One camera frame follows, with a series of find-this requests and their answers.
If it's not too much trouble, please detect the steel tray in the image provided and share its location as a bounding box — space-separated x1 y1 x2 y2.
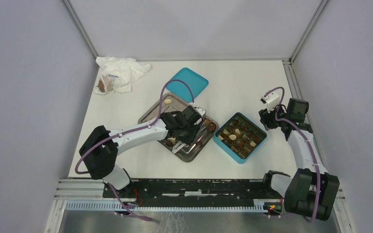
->
138 92 219 162

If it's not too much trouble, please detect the teal chocolate box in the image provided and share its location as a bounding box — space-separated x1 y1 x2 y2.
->
214 112 267 164

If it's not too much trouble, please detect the teal box lid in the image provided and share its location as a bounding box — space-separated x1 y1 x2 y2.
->
166 67 209 103

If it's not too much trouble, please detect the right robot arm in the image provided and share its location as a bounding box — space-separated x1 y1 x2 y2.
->
259 95 339 221

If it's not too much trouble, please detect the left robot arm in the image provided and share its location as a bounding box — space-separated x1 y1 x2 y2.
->
75 105 206 198

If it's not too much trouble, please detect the oval white chocolate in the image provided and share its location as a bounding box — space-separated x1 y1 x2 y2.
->
228 134 237 141

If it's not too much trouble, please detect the plastic bag with chocolate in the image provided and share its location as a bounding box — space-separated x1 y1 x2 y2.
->
94 74 119 95

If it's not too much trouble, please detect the white crumpled cloth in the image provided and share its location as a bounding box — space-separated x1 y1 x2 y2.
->
95 57 152 94

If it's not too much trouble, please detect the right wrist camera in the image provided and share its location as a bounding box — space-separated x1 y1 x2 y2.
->
261 91 281 112

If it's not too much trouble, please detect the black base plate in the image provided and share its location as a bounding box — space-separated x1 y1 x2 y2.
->
102 179 282 207

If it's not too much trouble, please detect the white cable duct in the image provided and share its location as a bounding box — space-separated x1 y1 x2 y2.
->
65 200 266 213

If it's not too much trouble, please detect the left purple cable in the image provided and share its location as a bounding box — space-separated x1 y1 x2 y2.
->
74 79 195 175

